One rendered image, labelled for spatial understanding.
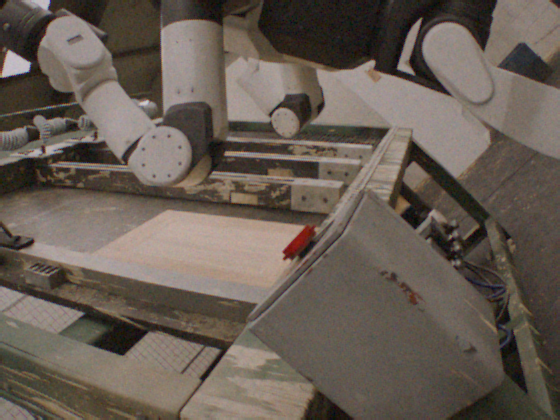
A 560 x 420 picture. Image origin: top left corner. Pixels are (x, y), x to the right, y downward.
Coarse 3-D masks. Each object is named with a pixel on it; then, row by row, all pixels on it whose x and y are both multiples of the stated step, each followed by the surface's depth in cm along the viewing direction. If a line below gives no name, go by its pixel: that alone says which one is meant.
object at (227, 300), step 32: (0, 256) 82; (32, 256) 78; (64, 256) 78; (96, 256) 78; (96, 288) 74; (128, 288) 72; (160, 288) 69; (192, 288) 68; (224, 288) 68; (256, 288) 68
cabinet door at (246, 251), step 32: (160, 224) 101; (192, 224) 102; (224, 224) 101; (256, 224) 101; (288, 224) 101; (128, 256) 84; (160, 256) 85; (192, 256) 85; (224, 256) 85; (256, 256) 85
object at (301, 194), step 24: (48, 168) 141; (72, 168) 137; (96, 168) 134; (120, 168) 135; (144, 192) 130; (168, 192) 127; (192, 192) 124; (216, 192) 122; (240, 192) 119; (264, 192) 117; (288, 192) 115; (312, 192) 113; (336, 192) 111
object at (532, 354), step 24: (432, 168) 236; (408, 192) 222; (456, 192) 236; (480, 216) 235; (480, 240) 235; (504, 240) 202; (504, 264) 172; (528, 312) 138; (528, 336) 121; (216, 360) 223; (528, 360) 113; (528, 384) 105; (552, 384) 103; (336, 408) 84; (552, 408) 91
